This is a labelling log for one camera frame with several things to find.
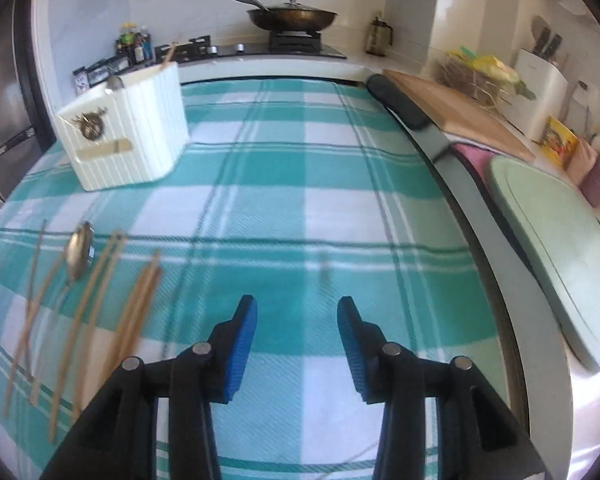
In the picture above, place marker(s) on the pink pouch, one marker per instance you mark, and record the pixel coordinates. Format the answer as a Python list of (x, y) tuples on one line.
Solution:
[(582, 160)]

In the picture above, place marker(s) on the glass wok lid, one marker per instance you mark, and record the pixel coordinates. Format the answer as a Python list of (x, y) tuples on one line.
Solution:
[(292, 7)]

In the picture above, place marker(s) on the teal checked tablecloth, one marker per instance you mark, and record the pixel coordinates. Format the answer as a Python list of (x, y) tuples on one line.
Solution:
[(290, 185)]

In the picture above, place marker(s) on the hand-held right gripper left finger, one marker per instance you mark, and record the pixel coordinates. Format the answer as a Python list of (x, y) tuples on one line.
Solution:
[(240, 350)]

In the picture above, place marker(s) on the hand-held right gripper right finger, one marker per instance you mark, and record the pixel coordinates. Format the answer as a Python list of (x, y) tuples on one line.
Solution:
[(354, 355)]

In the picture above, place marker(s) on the seasoning bottles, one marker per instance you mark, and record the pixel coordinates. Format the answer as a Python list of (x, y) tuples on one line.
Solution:
[(136, 42)]

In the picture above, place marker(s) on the white ribbed utensil holder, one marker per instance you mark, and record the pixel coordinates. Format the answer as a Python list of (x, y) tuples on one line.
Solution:
[(130, 125)]

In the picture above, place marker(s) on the wall socket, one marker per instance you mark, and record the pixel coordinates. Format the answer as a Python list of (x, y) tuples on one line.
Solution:
[(581, 90)]

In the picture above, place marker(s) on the yellow printed packet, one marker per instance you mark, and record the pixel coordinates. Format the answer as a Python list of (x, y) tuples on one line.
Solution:
[(559, 142)]

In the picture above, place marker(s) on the glass french press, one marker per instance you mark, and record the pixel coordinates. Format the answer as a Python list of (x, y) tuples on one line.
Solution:
[(378, 35)]

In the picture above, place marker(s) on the pink cloth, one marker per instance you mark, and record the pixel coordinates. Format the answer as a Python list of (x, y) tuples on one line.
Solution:
[(472, 155)]

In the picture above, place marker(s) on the wooden cutting board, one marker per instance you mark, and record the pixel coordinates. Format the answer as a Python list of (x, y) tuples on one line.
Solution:
[(460, 105)]

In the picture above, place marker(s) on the black oblong pad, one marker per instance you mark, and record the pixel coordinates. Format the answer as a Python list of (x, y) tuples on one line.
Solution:
[(397, 100)]

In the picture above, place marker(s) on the dark wok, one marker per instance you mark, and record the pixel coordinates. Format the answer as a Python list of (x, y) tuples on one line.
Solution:
[(290, 20)]

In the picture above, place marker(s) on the yellow cloth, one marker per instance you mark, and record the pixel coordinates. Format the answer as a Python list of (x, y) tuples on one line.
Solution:
[(497, 67)]

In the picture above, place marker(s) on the black seasoning boxes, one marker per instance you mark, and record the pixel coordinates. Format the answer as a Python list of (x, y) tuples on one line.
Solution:
[(100, 74)]

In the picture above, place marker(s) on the white knife block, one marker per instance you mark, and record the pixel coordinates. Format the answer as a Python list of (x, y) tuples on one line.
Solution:
[(540, 95)]

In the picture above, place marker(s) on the pale green cutting board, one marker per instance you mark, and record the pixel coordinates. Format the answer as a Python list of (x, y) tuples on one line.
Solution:
[(555, 240)]

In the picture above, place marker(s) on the steel refrigerator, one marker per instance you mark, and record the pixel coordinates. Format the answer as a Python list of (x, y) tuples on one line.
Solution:
[(5, 100)]

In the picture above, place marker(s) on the black gas stove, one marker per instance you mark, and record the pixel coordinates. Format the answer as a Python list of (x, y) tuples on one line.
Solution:
[(300, 46)]

